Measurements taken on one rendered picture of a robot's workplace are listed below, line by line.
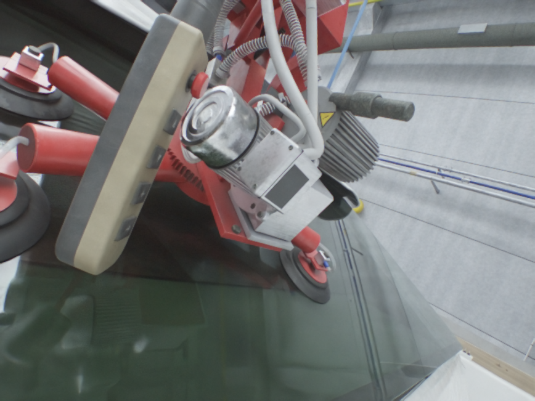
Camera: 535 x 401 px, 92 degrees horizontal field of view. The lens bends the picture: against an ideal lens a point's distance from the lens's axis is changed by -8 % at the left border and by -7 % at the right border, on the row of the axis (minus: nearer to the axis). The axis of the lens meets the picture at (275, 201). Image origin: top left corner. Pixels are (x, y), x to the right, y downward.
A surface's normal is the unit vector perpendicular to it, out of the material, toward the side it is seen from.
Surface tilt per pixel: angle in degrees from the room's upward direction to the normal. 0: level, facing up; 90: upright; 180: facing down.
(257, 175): 82
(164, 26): 90
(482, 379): 90
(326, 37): 163
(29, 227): 38
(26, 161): 100
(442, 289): 90
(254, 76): 73
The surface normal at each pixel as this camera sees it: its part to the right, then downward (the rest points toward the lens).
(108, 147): 0.15, 0.08
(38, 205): 0.82, -0.57
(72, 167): 0.65, 0.69
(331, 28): 0.73, 0.02
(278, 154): -0.52, -0.39
